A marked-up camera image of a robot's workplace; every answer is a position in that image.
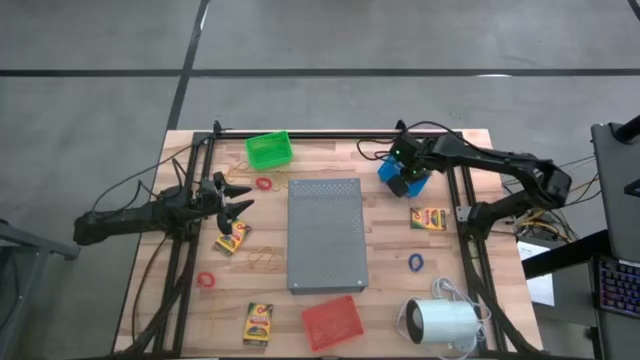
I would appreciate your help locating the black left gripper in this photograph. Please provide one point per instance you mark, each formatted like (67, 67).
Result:
(217, 200)

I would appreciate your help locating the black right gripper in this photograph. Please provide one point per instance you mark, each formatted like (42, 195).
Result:
(400, 186)

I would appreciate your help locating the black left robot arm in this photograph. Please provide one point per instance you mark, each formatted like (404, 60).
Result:
(125, 217)

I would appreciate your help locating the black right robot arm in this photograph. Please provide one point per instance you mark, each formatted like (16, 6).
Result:
(500, 162)

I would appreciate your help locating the black desk bar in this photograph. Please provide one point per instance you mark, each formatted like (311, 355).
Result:
(565, 257)

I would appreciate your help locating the blue plastic basket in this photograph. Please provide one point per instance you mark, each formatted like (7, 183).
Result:
(384, 172)

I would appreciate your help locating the yellow rubber band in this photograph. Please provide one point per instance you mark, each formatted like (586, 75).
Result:
(250, 257)
(235, 175)

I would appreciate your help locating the yellow green crayon box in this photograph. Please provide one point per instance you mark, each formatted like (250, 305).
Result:
(427, 219)
(257, 325)
(232, 239)

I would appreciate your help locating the green plastic basket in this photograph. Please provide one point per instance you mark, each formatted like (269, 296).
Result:
(267, 150)

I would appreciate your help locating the grey perforated metal riser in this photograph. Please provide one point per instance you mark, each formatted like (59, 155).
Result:
(325, 235)

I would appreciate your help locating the white cylindrical device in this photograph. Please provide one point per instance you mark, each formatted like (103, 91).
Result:
(445, 320)

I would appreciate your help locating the red plastic basket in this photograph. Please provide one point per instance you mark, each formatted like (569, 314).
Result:
(332, 322)

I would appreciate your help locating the white paper sheet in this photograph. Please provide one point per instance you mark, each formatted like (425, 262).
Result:
(542, 290)

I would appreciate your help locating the grey metal stand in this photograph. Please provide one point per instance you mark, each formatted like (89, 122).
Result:
(30, 245)

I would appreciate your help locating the black keyboard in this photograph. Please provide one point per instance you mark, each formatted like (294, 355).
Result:
(620, 287)

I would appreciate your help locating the black frame clamp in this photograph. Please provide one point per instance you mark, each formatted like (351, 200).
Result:
(217, 129)
(400, 125)

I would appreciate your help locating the grey metal bracket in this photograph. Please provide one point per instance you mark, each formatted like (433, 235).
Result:
(464, 214)

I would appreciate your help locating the black aluminium table frame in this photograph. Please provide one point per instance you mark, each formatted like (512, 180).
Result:
(325, 135)

